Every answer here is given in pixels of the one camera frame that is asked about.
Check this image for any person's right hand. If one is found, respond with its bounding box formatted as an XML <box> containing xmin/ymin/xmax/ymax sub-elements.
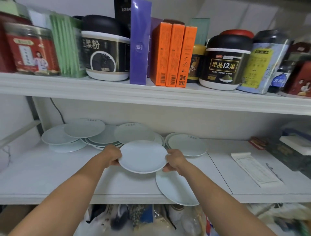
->
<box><xmin>162</xmin><ymin>149</ymin><xmax>189</xmax><ymax>176</ymax></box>

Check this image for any person's left hand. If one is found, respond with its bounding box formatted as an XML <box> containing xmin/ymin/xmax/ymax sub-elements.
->
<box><xmin>102</xmin><ymin>145</ymin><xmax>122</xmax><ymax>168</ymax></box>

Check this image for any pile of pale green plates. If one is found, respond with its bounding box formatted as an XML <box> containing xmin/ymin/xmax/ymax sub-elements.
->
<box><xmin>41</xmin><ymin>118</ymin><xmax>166</xmax><ymax>154</ymax></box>

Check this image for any person's right forearm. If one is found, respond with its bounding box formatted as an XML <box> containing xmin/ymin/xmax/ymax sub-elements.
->
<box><xmin>179</xmin><ymin>161</ymin><xmax>277</xmax><ymax>236</ymax></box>

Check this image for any person's left forearm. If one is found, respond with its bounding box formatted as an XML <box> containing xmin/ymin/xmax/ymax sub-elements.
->
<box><xmin>7</xmin><ymin>155</ymin><xmax>110</xmax><ymax>236</ymax></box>

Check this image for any white jar brown lid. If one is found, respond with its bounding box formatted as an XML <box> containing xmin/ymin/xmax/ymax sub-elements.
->
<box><xmin>167</xmin><ymin>204</ymin><xmax>186</xmax><ymax>225</ymax></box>

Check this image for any blue packet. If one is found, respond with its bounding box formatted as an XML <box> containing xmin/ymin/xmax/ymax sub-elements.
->
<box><xmin>140</xmin><ymin>205</ymin><xmax>155</xmax><ymax>224</ymax></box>

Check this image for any bag of dried herbs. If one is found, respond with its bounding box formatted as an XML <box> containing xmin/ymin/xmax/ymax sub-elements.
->
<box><xmin>127</xmin><ymin>204</ymin><xmax>146</xmax><ymax>228</ymax></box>

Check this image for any clear glass jar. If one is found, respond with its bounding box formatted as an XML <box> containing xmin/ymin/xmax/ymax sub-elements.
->
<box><xmin>180</xmin><ymin>205</ymin><xmax>207</xmax><ymax>236</ymax></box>

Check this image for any white black plastic bag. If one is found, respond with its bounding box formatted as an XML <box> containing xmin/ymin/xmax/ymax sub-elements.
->
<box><xmin>73</xmin><ymin>204</ymin><xmax>129</xmax><ymax>236</ymax></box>

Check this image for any white paper notepad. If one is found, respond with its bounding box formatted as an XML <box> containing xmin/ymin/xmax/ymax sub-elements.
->
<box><xmin>231</xmin><ymin>152</ymin><xmax>285</xmax><ymax>188</ymax></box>

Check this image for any small red brown box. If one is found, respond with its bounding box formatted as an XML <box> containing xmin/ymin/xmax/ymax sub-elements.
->
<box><xmin>248</xmin><ymin>136</ymin><xmax>268</xmax><ymax>150</ymax></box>

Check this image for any black tub bean picture label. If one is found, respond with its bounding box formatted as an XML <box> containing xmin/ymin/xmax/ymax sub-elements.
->
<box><xmin>81</xmin><ymin>14</ymin><xmax>131</xmax><ymax>82</ymax></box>

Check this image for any black tin yellow lid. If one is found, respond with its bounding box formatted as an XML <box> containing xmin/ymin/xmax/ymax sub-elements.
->
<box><xmin>187</xmin><ymin>44</ymin><xmax>207</xmax><ymax>84</ymax></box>

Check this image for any tall purple box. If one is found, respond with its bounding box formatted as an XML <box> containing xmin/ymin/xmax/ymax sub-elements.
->
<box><xmin>129</xmin><ymin>0</ymin><xmax>153</xmax><ymax>86</ymax></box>

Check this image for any black pen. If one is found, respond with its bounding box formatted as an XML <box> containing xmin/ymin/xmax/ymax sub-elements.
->
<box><xmin>265</xmin><ymin>163</ymin><xmax>284</xmax><ymax>183</ymax></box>

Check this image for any orange carton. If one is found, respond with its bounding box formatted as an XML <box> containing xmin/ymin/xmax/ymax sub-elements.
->
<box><xmin>150</xmin><ymin>22</ymin><xmax>173</xmax><ymax>86</ymax></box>
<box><xmin>166</xmin><ymin>23</ymin><xmax>186</xmax><ymax>88</ymax></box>
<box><xmin>176</xmin><ymin>26</ymin><xmax>198</xmax><ymax>88</ymax></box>

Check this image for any black tub green powder label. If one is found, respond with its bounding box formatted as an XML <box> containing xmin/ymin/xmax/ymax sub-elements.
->
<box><xmin>199</xmin><ymin>34</ymin><xmax>253</xmax><ymax>91</ymax></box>

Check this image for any clear box white lid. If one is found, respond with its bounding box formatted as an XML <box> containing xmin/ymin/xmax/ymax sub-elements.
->
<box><xmin>265</xmin><ymin>137</ymin><xmax>311</xmax><ymax>179</ymax></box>

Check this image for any clear plastic sachet box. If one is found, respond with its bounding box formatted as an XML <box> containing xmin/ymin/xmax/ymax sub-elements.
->
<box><xmin>50</xmin><ymin>13</ymin><xmax>87</xmax><ymax>79</ymax></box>

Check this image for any row of green sachets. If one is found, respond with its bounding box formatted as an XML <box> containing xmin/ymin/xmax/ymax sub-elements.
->
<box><xmin>50</xmin><ymin>14</ymin><xmax>82</xmax><ymax>78</ymax></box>

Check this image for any flat white box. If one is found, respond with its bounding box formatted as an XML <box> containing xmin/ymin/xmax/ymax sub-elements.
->
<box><xmin>279</xmin><ymin>135</ymin><xmax>311</xmax><ymax>156</ymax></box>

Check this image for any clear jar red label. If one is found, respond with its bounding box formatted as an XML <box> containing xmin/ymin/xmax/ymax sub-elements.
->
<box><xmin>4</xmin><ymin>22</ymin><xmax>61</xmax><ymax>76</ymax></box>

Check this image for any blue clear bag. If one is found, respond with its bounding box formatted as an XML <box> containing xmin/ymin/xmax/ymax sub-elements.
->
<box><xmin>281</xmin><ymin>120</ymin><xmax>311</xmax><ymax>141</ymax></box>

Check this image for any pale blue canister yellow label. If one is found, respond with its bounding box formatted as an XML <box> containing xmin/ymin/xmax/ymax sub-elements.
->
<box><xmin>237</xmin><ymin>29</ymin><xmax>291</xmax><ymax>95</ymax></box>

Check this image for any dark bottle blue label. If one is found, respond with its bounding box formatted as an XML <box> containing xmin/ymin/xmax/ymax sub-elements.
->
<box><xmin>267</xmin><ymin>59</ymin><xmax>292</xmax><ymax>94</ymax></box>

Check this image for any pale teal box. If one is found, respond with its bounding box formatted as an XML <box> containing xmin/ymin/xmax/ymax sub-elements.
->
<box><xmin>188</xmin><ymin>18</ymin><xmax>211</xmax><ymax>45</ymax></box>

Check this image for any dark purple box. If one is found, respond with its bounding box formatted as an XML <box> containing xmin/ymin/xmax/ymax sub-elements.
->
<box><xmin>147</xmin><ymin>17</ymin><xmax>164</xmax><ymax>78</ymax></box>

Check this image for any tall black box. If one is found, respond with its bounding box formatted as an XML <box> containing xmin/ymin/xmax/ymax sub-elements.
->
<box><xmin>114</xmin><ymin>0</ymin><xmax>133</xmax><ymax>38</ymax></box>

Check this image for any red lidded jar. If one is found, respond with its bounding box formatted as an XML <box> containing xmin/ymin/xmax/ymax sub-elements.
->
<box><xmin>220</xmin><ymin>29</ymin><xmax>255</xmax><ymax>39</ymax></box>

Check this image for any red box with figure print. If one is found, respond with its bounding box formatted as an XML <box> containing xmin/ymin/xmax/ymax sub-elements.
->
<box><xmin>283</xmin><ymin>60</ymin><xmax>311</xmax><ymax>98</ymax></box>

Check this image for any clear plastic packet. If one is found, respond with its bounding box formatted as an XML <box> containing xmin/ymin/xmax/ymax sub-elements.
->
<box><xmin>25</xmin><ymin>7</ymin><xmax>53</xmax><ymax>29</ymax></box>

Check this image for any dark maroon box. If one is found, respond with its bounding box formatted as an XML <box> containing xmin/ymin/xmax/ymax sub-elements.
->
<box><xmin>290</xmin><ymin>41</ymin><xmax>311</xmax><ymax>53</ymax></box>

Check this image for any black cable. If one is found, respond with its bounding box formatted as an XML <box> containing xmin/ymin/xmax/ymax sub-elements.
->
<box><xmin>50</xmin><ymin>98</ymin><xmax>65</xmax><ymax>125</ymax></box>

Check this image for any grey metal rack post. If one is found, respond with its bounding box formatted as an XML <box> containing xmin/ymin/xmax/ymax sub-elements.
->
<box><xmin>25</xmin><ymin>96</ymin><xmax>45</xmax><ymax>136</ymax></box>

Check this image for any white metal rail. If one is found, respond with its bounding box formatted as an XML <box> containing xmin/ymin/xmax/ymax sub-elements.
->
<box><xmin>0</xmin><ymin>119</ymin><xmax>41</xmax><ymax>149</ymax></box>

